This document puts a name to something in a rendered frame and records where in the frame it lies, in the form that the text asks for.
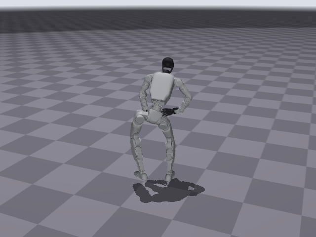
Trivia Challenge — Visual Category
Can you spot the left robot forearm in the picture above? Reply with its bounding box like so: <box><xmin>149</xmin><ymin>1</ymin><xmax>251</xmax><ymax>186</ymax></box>
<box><xmin>140</xmin><ymin>97</ymin><xmax>148</xmax><ymax>112</ymax></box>

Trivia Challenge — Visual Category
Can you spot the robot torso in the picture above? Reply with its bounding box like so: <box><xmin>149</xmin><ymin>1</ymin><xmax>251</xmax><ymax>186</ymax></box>
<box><xmin>145</xmin><ymin>72</ymin><xmax>174</xmax><ymax>125</ymax></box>

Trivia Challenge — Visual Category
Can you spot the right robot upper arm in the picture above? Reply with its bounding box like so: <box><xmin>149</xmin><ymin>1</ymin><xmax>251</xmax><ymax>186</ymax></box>
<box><xmin>174</xmin><ymin>77</ymin><xmax>192</xmax><ymax>103</ymax></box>

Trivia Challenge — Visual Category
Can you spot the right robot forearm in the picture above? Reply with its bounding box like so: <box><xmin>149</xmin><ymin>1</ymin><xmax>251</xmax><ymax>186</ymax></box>
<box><xmin>174</xmin><ymin>100</ymin><xmax>189</xmax><ymax>114</ymax></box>

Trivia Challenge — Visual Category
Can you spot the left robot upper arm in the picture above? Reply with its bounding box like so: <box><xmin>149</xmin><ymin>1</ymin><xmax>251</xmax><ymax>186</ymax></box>
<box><xmin>139</xmin><ymin>74</ymin><xmax>153</xmax><ymax>99</ymax></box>

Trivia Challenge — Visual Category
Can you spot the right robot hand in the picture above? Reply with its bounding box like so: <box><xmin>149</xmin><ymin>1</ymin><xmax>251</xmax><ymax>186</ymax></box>
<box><xmin>161</xmin><ymin>108</ymin><xmax>178</xmax><ymax>116</ymax></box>

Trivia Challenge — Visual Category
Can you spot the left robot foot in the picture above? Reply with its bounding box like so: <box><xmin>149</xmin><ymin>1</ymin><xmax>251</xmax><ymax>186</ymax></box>
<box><xmin>134</xmin><ymin>171</ymin><xmax>148</xmax><ymax>180</ymax></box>

